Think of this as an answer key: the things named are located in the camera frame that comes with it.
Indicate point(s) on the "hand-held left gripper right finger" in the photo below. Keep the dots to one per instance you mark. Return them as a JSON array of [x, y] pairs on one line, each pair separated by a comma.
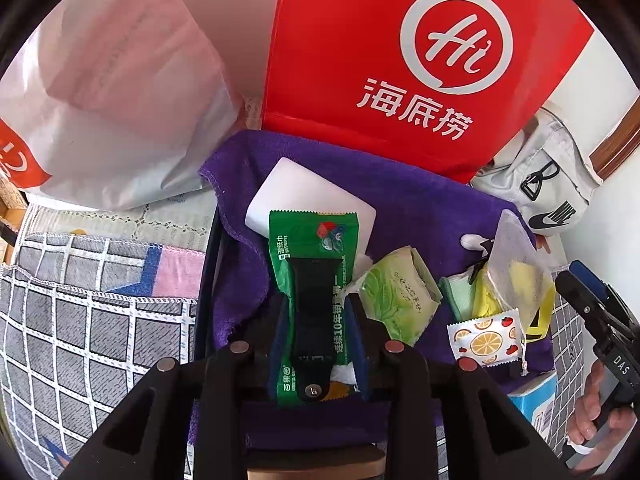
[[356, 340]]

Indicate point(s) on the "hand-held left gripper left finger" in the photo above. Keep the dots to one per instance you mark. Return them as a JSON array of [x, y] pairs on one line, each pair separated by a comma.
[[273, 365]]

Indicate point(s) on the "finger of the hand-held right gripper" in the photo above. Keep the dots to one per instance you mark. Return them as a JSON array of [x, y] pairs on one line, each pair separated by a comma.
[[617, 307], [582, 280]]

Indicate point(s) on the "light green tissue pack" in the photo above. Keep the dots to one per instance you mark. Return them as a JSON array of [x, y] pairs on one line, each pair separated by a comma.
[[400, 305]]

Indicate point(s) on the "green wet wipe packet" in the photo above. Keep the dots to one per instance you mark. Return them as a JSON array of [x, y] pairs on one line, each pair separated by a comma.
[[285, 260]]

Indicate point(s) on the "white fruit print packet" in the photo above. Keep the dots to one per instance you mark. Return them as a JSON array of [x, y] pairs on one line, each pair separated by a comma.
[[480, 345]]

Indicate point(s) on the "white rectangular block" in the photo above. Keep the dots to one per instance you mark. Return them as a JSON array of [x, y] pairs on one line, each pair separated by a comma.
[[300, 185]]

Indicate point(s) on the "person's right hand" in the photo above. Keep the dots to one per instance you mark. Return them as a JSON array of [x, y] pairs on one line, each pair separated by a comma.
[[592, 400]]

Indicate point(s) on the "blue tissue pack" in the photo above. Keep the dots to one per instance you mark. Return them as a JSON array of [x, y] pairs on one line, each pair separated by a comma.
[[530, 400]]

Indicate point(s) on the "grey waist bag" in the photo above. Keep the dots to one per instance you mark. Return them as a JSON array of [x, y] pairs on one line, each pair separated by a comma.
[[560, 180]]

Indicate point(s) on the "purple towel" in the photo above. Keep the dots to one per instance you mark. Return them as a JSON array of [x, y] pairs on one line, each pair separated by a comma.
[[425, 200]]

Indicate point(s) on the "grey checked star cloth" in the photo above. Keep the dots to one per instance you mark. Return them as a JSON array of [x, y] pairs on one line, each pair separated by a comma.
[[75, 335]]

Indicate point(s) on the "red paper shopping bag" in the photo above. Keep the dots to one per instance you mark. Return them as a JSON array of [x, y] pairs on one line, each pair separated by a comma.
[[325, 60]]

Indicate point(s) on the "white plastic shopping bag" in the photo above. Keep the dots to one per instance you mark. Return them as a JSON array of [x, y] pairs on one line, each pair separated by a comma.
[[125, 85]]

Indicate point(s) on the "brown wooden door frame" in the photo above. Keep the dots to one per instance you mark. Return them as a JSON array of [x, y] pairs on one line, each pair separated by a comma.
[[625, 145]]

